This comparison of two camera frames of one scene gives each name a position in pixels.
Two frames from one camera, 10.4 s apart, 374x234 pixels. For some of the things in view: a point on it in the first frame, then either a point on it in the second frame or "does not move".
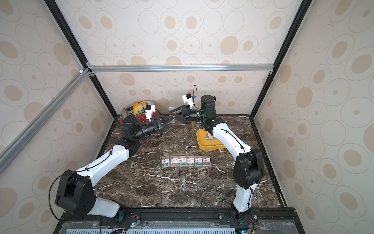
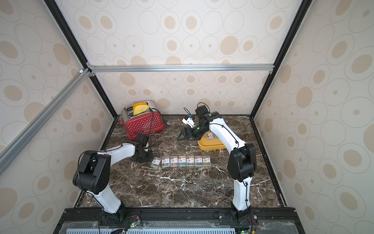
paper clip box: x=165 y=161 does not move
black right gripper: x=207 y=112 -> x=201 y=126
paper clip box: x=209 y=137 does not move
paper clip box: x=172 y=114 -> x=156 y=162
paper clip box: x=190 y=161 does not move
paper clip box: x=198 y=161 does not move
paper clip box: x=174 y=161 does not move
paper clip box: x=181 y=161 does not move
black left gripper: x=154 y=122 -> x=150 y=157
